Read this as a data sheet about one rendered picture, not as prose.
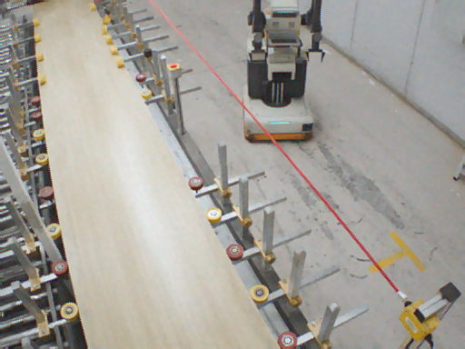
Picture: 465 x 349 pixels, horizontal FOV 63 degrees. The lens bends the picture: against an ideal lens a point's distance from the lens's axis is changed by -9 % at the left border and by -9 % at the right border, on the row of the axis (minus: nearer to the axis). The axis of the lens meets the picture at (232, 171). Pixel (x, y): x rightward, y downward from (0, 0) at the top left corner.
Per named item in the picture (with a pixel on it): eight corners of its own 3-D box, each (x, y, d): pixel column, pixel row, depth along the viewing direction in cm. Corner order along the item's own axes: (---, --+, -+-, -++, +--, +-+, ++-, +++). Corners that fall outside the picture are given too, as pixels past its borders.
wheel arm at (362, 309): (363, 306, 177) (366, 302, 174) (368, 312, 174) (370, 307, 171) (279, 349, 164) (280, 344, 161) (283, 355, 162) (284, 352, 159)
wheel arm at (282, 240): (307, 229, 210) (308, 224, 207) (311, 234, 208) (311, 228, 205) (230, 261, 197) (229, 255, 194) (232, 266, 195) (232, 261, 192)
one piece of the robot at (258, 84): (246, 94, 416) (245, 17, 359) (300, 94, 416) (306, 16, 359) (248, 114, 392) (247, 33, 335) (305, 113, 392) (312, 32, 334)
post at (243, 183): (245, 237, 228) (245, 174, 195) (248, 242, 226) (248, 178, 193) (240, 239, 227) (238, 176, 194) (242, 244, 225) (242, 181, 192)
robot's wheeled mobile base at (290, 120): (242, 102, 431) (242, 81, 414) (302, 100, 431) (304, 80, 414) (244, 143, 383) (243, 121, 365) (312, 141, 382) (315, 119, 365)
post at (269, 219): (267, 267, 209) (271, 204, 176) (270, 272, 206) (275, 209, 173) (261, 269, 208) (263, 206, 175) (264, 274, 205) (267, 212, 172)
